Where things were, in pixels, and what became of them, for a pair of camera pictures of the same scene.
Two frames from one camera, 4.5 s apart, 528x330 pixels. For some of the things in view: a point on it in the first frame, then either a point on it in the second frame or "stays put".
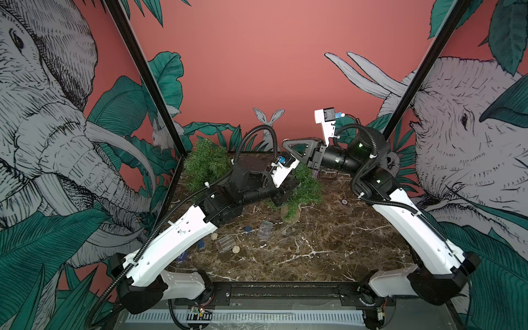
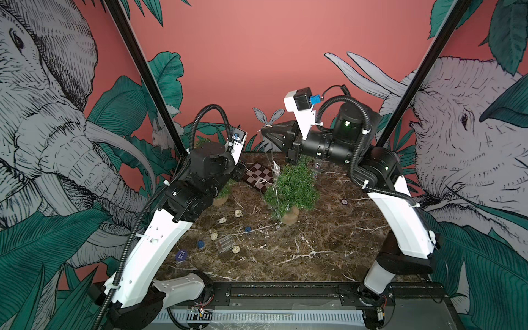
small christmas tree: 310,191 stays put
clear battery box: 225,243 stays put
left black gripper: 281,192 → 240,170
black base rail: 287,295 stays put
